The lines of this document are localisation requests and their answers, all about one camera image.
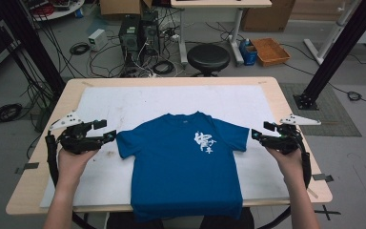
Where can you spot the black computer tower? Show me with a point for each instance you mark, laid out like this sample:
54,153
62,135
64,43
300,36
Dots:
129,38
151,31

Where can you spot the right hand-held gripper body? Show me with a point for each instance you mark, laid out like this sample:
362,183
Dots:
284,141

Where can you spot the blue t-shirt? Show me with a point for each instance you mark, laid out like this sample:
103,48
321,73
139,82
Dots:
181,178

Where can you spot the beige tape strip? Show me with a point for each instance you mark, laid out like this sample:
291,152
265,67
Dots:
312,192

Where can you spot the round white table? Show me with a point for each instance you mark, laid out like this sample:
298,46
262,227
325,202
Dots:
60,11

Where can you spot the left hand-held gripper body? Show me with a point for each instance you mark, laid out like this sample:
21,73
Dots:
76,141

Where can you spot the grey floor mat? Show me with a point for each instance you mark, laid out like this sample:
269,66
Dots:
333,117

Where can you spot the wooden tray on floor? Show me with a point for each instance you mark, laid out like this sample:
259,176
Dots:
270,51

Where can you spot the black round stool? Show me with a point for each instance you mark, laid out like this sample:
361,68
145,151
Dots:
208,57

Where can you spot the light wooden table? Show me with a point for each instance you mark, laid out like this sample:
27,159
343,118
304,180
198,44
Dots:
31,187

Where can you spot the blue box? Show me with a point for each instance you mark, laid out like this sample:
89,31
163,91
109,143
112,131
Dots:
249,55

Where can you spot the grey tape strip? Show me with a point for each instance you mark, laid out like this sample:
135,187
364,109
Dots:
322,177
30,166

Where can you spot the black metal post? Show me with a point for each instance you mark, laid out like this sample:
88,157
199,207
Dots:
340,51
35,47

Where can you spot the person's right hand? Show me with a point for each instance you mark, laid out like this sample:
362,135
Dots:
290,167

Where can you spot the large brown cardboard box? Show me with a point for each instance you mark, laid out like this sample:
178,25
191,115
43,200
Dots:
267,16

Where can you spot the person's dark trousers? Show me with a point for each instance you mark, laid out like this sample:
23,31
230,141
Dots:
119,222

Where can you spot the white power supply box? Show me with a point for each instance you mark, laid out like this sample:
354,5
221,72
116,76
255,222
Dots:
97,39

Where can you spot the white metal stand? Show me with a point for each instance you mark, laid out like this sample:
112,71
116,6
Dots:
330,35

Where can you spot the white felt mat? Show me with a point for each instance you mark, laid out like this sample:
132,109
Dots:
158,101

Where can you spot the white desk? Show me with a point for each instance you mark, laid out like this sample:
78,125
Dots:
219,3

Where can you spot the person's left hand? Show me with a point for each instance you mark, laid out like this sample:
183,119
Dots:
71,168

